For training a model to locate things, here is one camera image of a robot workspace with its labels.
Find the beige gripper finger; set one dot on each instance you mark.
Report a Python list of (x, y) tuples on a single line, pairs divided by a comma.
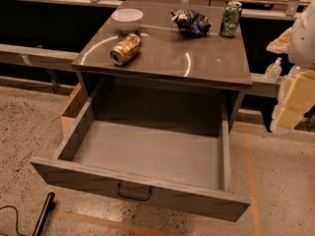
[(280, 44), (296, 97)]

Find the blue chip bag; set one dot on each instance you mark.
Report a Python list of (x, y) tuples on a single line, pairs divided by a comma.
[(191, 22)]

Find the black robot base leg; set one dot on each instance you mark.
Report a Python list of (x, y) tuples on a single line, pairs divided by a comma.
[(48, 206)]

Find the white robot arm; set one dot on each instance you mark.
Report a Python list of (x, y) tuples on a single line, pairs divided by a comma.
[(301, 46)]

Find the open grey top drawer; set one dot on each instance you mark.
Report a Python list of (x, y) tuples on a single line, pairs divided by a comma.
[(174, 142)]

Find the grey drawer cabinet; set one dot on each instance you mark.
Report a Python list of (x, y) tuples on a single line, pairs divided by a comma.
[(168, 55)]

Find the clear plastic bottle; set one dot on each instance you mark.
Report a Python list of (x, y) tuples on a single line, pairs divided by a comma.
[(273, 71)]

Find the green soda can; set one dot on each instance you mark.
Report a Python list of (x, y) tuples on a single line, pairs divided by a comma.
[(230, 18)]

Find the gold soda can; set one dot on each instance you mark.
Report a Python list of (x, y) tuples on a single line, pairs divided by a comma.
[(126, 49)]

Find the white bowl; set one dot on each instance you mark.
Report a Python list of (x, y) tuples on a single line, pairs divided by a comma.
[(127, 20)]

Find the black drawer handle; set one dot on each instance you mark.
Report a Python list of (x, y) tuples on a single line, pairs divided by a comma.
[(133, 195)]

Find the grey metal rail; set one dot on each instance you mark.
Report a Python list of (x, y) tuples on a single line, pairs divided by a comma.
[(37, 57)]

